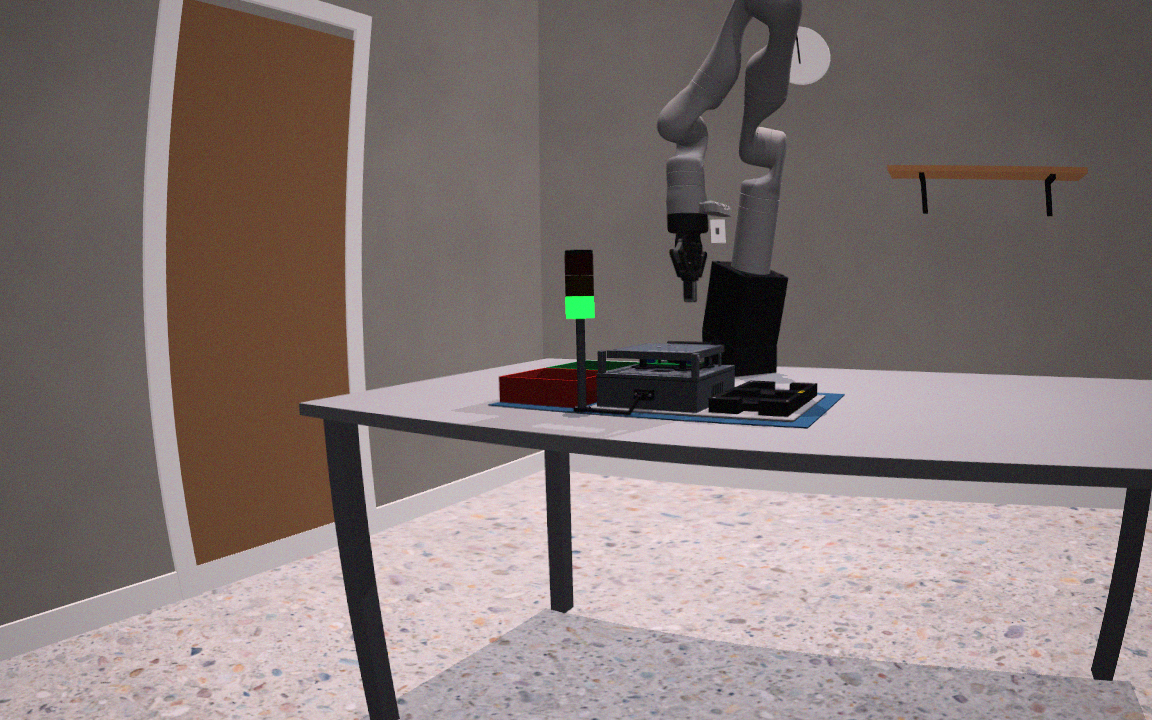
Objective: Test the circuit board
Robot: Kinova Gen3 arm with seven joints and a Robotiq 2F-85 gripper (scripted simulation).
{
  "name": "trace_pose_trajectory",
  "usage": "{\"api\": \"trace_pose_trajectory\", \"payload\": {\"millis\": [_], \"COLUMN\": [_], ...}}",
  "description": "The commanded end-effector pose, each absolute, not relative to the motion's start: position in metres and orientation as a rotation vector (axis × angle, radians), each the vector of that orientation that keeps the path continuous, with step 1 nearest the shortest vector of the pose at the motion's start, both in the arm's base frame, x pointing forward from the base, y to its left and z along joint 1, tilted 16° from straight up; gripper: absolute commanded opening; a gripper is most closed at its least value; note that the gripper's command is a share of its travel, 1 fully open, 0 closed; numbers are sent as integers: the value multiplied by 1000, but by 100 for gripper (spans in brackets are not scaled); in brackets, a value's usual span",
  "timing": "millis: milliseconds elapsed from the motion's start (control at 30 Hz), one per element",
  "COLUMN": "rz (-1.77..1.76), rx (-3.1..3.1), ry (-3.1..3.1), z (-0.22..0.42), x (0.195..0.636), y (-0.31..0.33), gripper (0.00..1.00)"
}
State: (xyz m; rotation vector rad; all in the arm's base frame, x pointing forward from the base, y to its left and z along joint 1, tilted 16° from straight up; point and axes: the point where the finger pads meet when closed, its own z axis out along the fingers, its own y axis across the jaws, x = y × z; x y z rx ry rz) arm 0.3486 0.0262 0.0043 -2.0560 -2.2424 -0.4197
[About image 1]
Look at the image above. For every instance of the red bin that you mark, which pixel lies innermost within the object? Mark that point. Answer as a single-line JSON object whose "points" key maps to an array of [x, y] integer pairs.
{"points": [[547, 387]]}

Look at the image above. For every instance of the green open bin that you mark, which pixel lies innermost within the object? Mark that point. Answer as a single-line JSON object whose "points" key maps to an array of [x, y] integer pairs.
{"points": [[593, 365]]}

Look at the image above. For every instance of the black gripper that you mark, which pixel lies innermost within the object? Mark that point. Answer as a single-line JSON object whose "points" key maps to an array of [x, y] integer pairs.
{"points": [[688, 227]]}

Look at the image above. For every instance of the green circuit board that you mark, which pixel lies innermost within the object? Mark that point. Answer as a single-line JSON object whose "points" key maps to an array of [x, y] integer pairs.
{"points": [[670, 363]]}

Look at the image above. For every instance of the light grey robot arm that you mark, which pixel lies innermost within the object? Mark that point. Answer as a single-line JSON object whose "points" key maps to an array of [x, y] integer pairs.
{"points": [[767, 78]]}

